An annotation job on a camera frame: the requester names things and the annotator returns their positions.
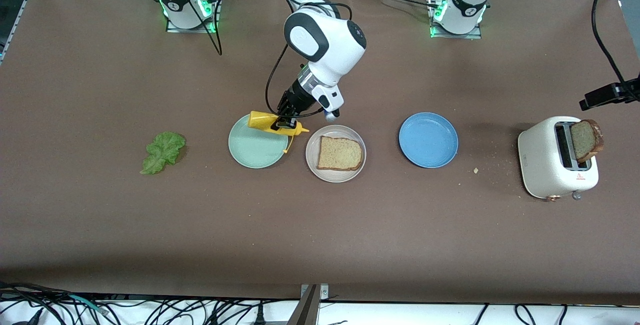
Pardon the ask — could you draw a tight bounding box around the green lettuce leaf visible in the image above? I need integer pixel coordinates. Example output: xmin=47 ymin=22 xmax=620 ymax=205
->
xmin=139 ymin=131 xmax=186 ymax=176

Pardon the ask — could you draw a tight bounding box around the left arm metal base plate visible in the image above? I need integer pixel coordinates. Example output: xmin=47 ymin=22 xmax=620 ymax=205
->
xmin=430 ymin=0 xmax=483 ymax=40

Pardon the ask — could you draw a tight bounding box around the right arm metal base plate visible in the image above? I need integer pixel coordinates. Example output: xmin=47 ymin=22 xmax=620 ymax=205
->
xmin=166 ymin=0 xmax=221 ymax=34

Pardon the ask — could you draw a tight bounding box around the beige round plate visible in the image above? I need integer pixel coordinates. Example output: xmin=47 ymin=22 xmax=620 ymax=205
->
xmin=305 ymin=124 xmax=367 ymax=183

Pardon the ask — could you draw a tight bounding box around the mint green round plate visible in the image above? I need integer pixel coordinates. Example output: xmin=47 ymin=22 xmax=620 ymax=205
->
xmin=228 ymin=111 xmax=289 ymax=169

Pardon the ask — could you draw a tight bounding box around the aluminium frame post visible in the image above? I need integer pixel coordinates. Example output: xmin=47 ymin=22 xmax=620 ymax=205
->
xmin=286 ymin=284 xmax=322 ymax=325

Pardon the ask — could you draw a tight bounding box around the silver post bracket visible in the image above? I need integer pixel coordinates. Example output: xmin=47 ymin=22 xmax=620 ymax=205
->
xmin=301 ymin=283 xmax=330 ymax=301

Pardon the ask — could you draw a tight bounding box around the yellow squeeze bottle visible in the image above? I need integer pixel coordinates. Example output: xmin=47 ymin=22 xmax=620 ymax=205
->
xmin=248 ymin=110 xmax=310 ymax=154

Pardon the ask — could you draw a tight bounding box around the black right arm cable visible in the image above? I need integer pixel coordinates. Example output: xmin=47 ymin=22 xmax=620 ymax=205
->
xmin=165 ymin=0 xmax=352 ymax=119

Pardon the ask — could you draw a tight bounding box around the teal floor cable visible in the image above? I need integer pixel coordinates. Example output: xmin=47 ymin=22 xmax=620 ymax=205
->
xmin=67 ymin=292 xmax=110 ymax=316

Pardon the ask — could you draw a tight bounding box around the brown-crusted bread slice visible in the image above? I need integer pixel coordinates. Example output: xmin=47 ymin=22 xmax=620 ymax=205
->
xmin=570 ymin=119 xmax=605 ymax=162
xmin=317 ymin=136 xmax=364 ymax=171

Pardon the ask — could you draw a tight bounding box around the blue round plate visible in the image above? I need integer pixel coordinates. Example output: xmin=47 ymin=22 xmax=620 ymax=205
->
xmin=398 ymin=112 xmax=459 ymax=169

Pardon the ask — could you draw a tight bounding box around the white two-slot toaster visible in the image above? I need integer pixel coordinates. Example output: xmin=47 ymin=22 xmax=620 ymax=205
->
xmin=518 ymin=116 xmax=599 ymax=202

